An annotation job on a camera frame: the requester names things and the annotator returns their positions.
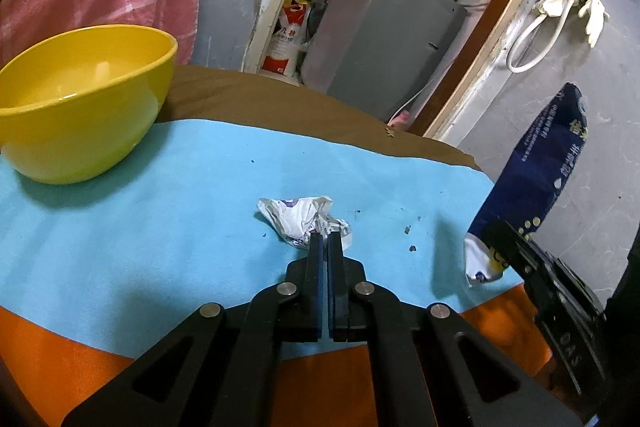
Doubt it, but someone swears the cream rubber glove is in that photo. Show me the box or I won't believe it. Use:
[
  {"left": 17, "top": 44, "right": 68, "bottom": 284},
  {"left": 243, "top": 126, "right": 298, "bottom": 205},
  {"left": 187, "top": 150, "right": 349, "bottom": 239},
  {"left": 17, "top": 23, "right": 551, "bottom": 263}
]
[
  {"left": 575, "top": 0, "right": 611, "bottom": 48},
  {"left": 534, "top": 0, "right": 583, "bottom": 18}
]

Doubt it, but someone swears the navy blue snack packet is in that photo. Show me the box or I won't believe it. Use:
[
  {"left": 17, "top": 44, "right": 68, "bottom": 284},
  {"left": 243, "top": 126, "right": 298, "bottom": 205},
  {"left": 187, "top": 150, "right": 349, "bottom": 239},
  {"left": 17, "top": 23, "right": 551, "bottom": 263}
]
[{"left": 462, "top": 83, "right": 591, "bottom": 289}]

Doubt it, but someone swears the yellow plastic bowl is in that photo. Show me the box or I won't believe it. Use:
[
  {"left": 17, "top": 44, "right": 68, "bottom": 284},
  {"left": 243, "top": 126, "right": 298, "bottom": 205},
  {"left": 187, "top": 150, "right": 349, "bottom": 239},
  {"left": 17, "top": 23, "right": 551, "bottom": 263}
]
[{"left": 0, "top": 24, "right": 179, "bottom": 185}]

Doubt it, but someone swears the grey refrigerator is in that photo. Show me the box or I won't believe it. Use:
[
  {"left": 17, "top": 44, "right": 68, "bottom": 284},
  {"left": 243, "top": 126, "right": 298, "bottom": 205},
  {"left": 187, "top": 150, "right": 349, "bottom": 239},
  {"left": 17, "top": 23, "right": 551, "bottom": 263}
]
[{"left": 300, "top": 0, "right": 468, "bottom": 122}]

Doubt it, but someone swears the red and white sack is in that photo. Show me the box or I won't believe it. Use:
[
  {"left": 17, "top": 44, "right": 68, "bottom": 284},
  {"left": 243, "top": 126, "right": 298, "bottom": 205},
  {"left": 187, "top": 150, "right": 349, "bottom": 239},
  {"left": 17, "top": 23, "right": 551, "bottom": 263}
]
[{"left": 261, "top": 2, "right": 312, "bottom": 78}]

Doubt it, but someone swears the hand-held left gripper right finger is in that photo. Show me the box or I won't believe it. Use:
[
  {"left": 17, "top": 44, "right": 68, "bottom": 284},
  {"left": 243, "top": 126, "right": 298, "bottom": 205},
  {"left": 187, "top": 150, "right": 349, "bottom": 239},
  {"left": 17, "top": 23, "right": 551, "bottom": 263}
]
[{"left": 327, "top": 231, "right": 583, "bottom": 427}]

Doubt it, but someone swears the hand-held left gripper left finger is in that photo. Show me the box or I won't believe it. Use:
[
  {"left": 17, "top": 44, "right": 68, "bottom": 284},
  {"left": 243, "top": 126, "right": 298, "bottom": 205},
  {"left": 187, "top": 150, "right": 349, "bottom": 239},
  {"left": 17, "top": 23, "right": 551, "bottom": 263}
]
[{"left": 62, "top": 232, "right": 325, "bottom": 427}]

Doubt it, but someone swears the white wrapper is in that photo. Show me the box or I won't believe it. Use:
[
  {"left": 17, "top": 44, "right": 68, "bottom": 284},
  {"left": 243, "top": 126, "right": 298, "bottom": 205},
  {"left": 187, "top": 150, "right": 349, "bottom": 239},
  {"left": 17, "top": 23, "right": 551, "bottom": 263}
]
[{"left": 257, "top": 196, "right": 353, "bottom": 250}]

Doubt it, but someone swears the brown tablecloth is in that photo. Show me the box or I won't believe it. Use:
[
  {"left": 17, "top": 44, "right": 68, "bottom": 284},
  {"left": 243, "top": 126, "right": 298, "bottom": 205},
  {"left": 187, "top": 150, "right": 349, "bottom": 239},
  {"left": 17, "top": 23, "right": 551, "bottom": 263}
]
[{"left": 157, "top": 66, "right": 483, "bottom": 172}]

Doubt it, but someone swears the orange cloth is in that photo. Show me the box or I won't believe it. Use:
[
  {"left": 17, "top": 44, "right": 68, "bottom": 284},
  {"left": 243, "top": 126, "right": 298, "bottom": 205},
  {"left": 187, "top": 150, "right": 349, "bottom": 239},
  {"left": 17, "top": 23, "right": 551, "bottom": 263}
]
[{"left": 0, "top": 282, "right": 556, "bottom": 427}]

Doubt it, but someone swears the white power cable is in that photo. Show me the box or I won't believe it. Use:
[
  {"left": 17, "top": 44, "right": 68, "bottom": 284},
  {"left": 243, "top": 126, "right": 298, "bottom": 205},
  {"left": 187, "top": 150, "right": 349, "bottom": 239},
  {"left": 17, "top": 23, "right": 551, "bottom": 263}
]
[{"left": 395, "top": 69, "right": 451, "bottom": 112}]

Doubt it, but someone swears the light blue mat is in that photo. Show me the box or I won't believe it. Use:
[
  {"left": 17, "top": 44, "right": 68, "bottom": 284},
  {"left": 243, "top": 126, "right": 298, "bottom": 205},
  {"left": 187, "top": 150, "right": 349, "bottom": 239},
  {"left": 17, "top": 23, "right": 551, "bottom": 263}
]
[{"left": 0, "top": 119, "right": 521, "bottom": 358}]

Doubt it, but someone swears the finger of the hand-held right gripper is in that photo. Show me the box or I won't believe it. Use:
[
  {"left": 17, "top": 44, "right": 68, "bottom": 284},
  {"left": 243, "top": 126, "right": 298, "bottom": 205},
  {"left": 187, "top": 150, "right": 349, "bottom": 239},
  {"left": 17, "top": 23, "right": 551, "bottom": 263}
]
[{"left": 481, "top": 219, "right": 557, "bottom": 289}]

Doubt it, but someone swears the white hose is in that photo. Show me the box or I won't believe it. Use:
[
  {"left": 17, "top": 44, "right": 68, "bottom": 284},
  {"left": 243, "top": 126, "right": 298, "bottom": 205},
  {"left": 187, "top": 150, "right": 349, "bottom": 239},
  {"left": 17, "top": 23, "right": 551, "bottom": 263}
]
[{"left": 506, "top": 2, "right": 576, "bottom": 74}]

